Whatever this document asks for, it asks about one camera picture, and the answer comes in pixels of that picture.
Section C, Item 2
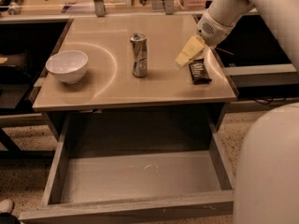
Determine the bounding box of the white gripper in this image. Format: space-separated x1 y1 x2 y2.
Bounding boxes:
175 9 235 67

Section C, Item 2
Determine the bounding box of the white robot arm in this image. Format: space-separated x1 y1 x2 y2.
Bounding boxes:
196 0 299 224

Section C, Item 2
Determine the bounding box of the open grey top drawer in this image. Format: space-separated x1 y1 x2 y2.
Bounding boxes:
20 112 234 224

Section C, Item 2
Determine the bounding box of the silver energy drink can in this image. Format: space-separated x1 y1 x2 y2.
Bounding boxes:
130 34 148 77

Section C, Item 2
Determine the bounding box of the white shoe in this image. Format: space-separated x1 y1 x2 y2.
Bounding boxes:
0 199 14 217

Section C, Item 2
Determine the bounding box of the black rxbar chocolate wrapper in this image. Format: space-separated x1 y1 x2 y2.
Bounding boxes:
189 59 212 84

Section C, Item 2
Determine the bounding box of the white ceramic bowl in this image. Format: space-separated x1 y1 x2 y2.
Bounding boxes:
46 50 88 84

